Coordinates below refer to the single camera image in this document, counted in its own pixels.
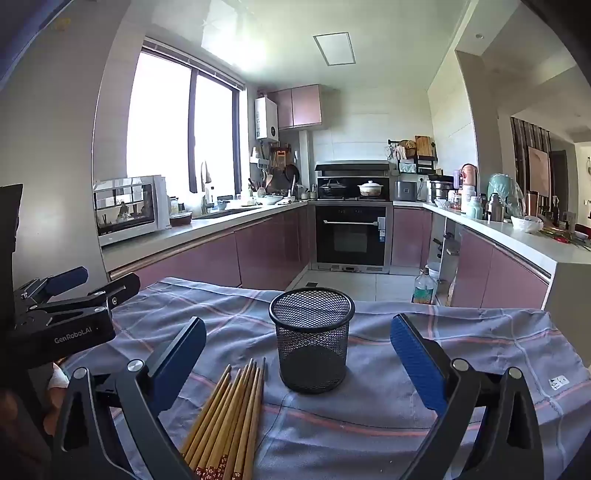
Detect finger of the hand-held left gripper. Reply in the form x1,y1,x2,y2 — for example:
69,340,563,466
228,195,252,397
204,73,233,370
28,272,141,324
13,266,89,315

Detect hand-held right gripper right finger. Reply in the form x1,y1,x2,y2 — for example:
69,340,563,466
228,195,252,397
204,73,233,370
390,314,546,480

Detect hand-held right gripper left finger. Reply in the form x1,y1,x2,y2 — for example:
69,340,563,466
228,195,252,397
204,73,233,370
51,316,207,480

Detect bundle of wooden chopsticks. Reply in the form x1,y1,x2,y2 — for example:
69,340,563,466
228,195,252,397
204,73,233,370
178,357,267,480

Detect black mesh utensil holder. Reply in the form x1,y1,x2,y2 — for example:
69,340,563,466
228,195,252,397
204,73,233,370
269,287,356,394

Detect person's left forearm pink sleeve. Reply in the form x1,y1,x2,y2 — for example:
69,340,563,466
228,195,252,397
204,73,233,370
44,362,70,432

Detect plastic oil bottle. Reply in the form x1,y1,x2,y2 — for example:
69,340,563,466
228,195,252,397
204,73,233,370
412,268,436,305

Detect grey plaid tablecloth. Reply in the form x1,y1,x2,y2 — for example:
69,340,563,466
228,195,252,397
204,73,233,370
60,277,591,480

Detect white microwave oven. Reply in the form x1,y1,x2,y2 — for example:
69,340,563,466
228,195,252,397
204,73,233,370
93,175,169,247

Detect pink base cabinet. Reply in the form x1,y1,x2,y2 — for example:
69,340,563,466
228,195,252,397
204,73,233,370
450,226,552,309
104,203,315,296

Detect black built-in oven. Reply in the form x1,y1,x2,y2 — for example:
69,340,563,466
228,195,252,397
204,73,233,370
311,202,393,274

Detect chrome kitchen faucet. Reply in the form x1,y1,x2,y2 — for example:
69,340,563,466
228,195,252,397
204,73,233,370
199,161,214,215

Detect grey refrigerator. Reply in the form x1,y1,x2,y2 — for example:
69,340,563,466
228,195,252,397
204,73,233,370
0,0,139,296

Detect kitchen window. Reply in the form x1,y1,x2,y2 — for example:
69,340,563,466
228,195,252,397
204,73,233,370
127,44,243,197

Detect white bowl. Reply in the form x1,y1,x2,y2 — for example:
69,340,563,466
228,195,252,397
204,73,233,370
510,215,544,233

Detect black cooking pot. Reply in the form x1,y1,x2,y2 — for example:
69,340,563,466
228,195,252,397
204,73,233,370
318,179,346,200

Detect green appliance under plastic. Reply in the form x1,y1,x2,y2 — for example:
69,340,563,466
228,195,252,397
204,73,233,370
487,174,522,217

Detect black range hood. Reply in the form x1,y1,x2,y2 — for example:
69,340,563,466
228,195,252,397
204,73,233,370
315,161,389,178

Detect white water heater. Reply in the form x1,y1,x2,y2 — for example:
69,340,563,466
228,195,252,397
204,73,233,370
255,97,280,141

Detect ceiling light panel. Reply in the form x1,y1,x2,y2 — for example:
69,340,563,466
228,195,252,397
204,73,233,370
313,32,356,66

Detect black wall rack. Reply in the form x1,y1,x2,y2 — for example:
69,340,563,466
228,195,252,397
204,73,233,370
388,135,438,175

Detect framed wall picture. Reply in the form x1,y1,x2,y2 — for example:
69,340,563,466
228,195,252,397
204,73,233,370
527,147,551,197

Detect pink wall cabinet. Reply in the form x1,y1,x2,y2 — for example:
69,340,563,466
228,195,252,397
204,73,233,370
268,84,322,130

